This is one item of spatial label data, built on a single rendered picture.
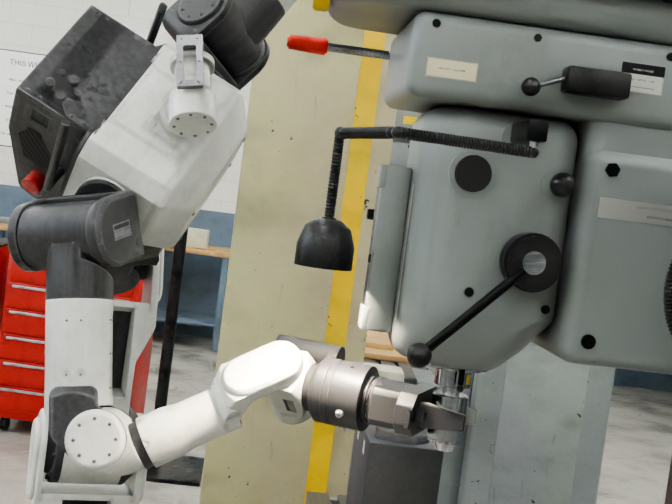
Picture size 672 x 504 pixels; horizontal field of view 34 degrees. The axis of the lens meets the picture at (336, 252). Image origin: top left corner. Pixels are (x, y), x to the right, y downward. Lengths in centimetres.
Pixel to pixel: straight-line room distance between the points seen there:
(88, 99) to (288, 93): 156
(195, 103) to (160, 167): 12
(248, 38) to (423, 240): 57
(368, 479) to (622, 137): 71
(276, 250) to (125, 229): 161
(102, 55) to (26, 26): 904
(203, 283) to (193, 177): 884
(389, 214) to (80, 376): 46
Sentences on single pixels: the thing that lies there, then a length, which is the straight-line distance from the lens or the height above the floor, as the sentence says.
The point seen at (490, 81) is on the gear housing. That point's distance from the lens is 129.
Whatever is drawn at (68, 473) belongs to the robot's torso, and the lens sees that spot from 195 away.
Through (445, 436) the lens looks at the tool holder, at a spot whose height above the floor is 122.
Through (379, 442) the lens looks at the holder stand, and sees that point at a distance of 174.
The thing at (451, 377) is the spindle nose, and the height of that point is 129.
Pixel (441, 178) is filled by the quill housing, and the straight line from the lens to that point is 131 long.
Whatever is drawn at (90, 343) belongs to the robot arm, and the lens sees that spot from 148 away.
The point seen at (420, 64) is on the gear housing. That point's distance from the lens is 128.
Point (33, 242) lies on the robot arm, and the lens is 152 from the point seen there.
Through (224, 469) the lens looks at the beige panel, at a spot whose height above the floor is 68.
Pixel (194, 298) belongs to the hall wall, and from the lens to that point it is 1044.
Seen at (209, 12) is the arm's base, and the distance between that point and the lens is 170.
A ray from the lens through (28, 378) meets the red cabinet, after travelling 611.
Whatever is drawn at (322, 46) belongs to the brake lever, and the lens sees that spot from 148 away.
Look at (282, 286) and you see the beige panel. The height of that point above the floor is 122.
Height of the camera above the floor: 150
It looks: 3 degrees down
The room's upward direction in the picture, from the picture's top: 7 degrees clockwise
